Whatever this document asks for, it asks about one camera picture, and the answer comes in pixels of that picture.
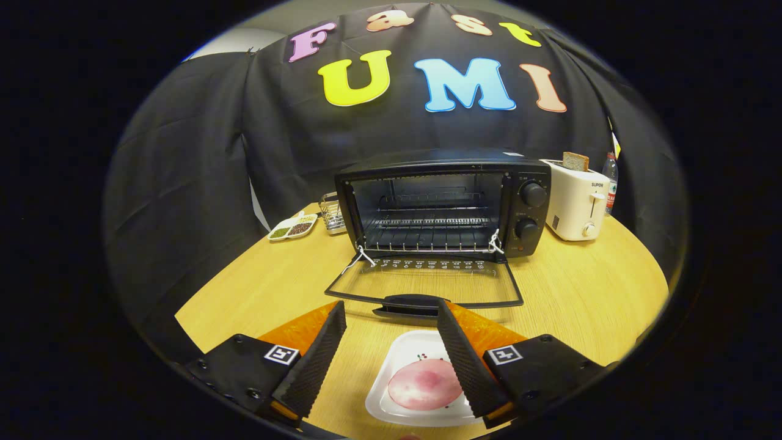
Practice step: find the brown bread slice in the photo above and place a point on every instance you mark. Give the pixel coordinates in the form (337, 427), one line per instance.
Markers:
(575, 162)

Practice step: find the white toaster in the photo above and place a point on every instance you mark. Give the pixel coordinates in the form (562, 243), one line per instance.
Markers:
(571, 208)

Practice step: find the white divided bean dish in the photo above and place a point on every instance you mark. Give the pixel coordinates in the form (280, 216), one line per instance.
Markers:
(293, 229)

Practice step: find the white rectangular plate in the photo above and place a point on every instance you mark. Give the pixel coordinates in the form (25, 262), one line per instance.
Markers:
(409, 348)

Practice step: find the clear water bottle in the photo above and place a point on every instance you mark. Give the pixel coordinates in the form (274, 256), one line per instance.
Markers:
(611, 168)

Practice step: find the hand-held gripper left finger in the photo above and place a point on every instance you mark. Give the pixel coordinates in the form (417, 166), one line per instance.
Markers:
(314, 366)

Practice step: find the black toaster oven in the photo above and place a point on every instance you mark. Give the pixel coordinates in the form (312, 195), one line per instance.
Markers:
(530, 212)

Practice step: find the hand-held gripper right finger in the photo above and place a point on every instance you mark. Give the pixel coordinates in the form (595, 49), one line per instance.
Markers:
(467, 366)

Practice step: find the pink ham slice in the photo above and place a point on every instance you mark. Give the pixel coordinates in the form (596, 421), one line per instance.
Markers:
(421, 385)

